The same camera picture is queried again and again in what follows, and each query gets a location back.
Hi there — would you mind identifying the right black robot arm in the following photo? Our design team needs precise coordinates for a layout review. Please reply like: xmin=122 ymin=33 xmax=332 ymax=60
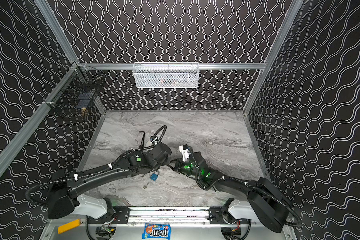
xmin=170 ymin=152 xmax=302 ymax=233

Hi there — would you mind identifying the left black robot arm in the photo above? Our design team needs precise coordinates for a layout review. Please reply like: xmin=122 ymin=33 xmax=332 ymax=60
xmin=25 ymin=125 xmax=172 ymax=220

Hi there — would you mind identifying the black hex key tool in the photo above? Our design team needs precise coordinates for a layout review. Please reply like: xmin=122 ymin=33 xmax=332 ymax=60
xmin=139 ymin=131 xmax=146 ymax=149

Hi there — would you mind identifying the blue padlock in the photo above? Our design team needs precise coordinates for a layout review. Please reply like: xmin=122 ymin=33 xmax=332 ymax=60
xmin=150 ymin=171 xmax=160 ymax=182

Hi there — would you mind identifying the blue candy bag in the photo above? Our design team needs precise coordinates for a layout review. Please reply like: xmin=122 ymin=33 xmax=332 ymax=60
xmin=142 ymin=223 xmax=172 ymax=240

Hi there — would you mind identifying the brass object in black basket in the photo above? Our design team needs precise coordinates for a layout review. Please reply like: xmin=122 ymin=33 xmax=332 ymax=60
xmin=81 ymin=108 xmax=88 ymax=118

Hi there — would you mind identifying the yellow block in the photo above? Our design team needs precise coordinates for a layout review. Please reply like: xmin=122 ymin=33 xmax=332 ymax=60
xmin=58 ymin=219 xmax=82 ymax=234

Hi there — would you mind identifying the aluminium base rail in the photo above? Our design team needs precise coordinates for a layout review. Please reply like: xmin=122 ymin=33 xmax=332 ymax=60
xmin=52 ymin=204 xmax=260 ymax=226

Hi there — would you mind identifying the white mesh wall basket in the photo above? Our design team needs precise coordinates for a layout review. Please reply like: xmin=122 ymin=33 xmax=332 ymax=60
xmin=133 ymin=62 xmax=200 ymax=89

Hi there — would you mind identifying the black wire wall basket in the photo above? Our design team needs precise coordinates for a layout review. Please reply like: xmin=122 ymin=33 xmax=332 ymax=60
xmin=47 ymin=66 xmax=106 ymax=122

